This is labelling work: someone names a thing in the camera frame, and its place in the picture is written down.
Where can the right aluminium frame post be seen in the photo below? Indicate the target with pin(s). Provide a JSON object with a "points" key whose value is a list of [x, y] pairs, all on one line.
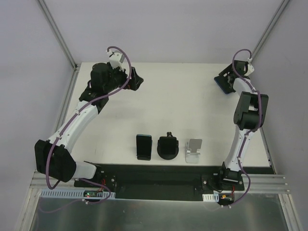
{"points": [[269, 29]]}

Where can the aluminium frame post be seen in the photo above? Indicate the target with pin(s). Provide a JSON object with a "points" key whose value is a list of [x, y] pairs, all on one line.
{"points": [[269, 29], [57, 33]]}

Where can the black round base phone stand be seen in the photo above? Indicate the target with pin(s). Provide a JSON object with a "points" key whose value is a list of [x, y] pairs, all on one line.
{"points": [[167, 148]]}

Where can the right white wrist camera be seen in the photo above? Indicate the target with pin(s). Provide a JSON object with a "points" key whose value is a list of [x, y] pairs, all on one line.
{"points": [[249, 69]]}

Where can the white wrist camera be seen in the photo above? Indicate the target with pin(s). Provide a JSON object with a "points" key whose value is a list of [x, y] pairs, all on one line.
{"points": [[116, 59], [249, 69]]}

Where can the white cable duct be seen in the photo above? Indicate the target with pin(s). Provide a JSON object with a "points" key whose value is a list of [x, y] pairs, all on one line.
{"points": [[214, 197], [76, 194]]}

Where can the right white cable duct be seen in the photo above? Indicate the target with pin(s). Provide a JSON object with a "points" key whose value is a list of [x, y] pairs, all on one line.
{"points": [[214, 197]]}

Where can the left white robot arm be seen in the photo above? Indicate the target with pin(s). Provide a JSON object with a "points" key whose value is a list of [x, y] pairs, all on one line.
{"points": [[54, 155]]}

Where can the left white cable duct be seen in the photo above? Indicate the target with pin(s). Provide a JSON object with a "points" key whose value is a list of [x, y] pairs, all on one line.
{"points": [[76, 194]]}

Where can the black folding phone stand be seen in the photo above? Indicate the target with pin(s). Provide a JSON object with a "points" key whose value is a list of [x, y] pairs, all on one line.
{"points": [[144, 157]]}

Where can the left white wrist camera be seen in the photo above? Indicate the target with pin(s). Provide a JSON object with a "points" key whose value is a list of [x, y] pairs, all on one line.
{"points": [[116, 59]]}

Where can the left aluminium frame post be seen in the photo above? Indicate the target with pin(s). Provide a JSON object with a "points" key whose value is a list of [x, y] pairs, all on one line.
{"points": [[57, 33]]}

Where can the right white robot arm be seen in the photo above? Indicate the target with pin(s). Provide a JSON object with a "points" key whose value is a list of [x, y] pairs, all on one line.
{"points": [[249, 117]]}

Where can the silver metal phone stand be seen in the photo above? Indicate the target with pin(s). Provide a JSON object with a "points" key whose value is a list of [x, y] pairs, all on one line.
{"points": [[192, 151]]}

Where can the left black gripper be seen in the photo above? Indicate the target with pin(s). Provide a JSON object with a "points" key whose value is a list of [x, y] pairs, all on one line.
{"points": [[131, 78]]}

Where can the teal edged black phone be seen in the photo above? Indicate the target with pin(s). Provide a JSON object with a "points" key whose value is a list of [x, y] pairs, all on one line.
{"points": [[143, 144]]}

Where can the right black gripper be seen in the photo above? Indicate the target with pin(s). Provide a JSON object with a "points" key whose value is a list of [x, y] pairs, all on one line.
{"points": [[227, 78]]}

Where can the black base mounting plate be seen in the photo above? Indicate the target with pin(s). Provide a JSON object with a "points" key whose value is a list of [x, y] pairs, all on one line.
{"points": [[174, 183]]}

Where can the blue edged black phone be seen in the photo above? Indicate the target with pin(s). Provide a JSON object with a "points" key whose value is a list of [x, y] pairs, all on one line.
{"points": [[224, 84]]}

